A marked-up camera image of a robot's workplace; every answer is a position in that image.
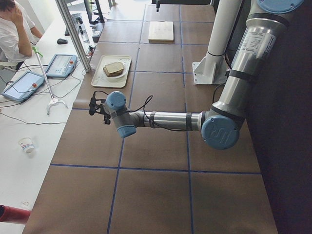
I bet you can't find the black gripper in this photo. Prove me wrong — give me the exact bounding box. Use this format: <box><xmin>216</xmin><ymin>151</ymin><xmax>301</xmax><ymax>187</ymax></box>
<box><xmin>102</xmin><ymin>107</ymin><xmax>111</xmax><ymax>125</ymax></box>

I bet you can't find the white round plate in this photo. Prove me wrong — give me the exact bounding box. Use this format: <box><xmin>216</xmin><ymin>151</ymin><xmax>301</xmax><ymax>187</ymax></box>
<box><xmin>108</xmin><ymin>67</ymin><xmax>127</xmax><ymax>78</ymax></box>

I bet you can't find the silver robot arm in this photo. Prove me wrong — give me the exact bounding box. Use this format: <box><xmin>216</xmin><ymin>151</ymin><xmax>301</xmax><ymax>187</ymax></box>
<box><xmin>100</xmin><ymin>0</ymin><xmax>303</xmax><ymax>150</ymax></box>

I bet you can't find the wooden cutting board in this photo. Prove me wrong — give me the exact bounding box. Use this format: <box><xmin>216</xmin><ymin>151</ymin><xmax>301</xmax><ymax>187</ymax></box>
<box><xmin>148</xmin><ymin>21</ymin><xmax>175</xmax><ymax>43</ymax></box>

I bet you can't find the cream bear serving tray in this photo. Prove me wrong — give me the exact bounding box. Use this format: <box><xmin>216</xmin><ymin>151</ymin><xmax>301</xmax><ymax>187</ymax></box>
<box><xmin>91</xmin><ymin>55</ymin><xmax>132</xmax><ymax>88</ymax></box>

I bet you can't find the black monitor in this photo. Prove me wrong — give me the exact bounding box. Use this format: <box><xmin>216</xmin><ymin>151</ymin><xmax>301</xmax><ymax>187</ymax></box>
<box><xmin>84</xmin><ymin>0</ymin><xmax>105</xmax><ymax>25</ymax></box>

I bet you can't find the far blue teach pendant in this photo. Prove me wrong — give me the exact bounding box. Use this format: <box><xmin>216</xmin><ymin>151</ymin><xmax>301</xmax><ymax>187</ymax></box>
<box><xmin>45</xmin><ymin>54</ymin><xmax>77</xmax><ymax>79</ymax></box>

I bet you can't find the blue teach pendant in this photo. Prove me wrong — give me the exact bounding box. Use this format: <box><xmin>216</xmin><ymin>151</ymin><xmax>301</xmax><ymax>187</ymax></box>
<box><xmin>1</xmin><ymin>71</ymin><xmax>44</xmax><ymax>102</ymax></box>
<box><xmin>45</xmin><ymin>54</ymin><xmax>77</xmax><ymax>79</ymax></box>

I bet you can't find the black keyboard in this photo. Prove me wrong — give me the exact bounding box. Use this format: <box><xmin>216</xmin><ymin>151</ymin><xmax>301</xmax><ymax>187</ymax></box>
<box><xmin>71</xmin><ymin>13</ymin><xmax>81</xmax><ymax>32</ymax></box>

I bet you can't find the paper cup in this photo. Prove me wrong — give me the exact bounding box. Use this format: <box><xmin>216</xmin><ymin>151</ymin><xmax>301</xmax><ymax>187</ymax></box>
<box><xmin>19</xmin><ymin>137</ymin><xmax>35</xmax><ymax>154</ymax></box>

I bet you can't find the near blue teach pendant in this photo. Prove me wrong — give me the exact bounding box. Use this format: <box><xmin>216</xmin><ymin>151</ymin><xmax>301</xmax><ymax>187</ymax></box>
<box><xmin>1</xmin><ymin>71</ymin><xmax>44</xmax><ymax>102</ymax></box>

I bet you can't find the black computer mouse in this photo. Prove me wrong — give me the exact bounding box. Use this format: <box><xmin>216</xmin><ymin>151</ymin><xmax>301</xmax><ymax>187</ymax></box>
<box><xmin>57</xmin><ymin>39</ymin><xmax>68</xmax><ymax>45</ymax></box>

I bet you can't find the person in white shirt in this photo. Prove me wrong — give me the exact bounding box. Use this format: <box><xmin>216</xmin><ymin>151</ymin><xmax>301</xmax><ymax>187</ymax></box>
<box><xmin>0</xmin><ymin>0</ymin><xmax>42</xmax><ymax>63</ymax></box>

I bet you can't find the red cylinder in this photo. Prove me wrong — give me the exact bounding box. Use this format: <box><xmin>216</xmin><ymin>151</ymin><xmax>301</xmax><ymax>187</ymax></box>
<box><xmin>0</xmin><ymin>205</ymin><xmax>31</xmax><ymax>224</ymax></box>

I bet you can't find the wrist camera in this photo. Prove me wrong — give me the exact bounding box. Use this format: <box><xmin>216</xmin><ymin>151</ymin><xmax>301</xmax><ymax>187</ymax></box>
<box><xmin>89</xmin><ymin>90</ymin><xmax>107</xmax><ymax>116</ymax></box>

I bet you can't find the aluminium frame post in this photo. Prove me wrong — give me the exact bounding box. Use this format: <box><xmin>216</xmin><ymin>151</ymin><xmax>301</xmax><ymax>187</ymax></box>
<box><xmin>55</xmin><ymin>0</ymin><xmax>91</xmax><ymax>73</ymax></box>

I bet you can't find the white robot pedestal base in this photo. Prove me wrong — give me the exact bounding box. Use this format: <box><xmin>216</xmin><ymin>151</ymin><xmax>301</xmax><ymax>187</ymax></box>
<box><xmin>192</xmin><ymin>0</ymin><xmax>242</xmax><ymax>85</ymax></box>

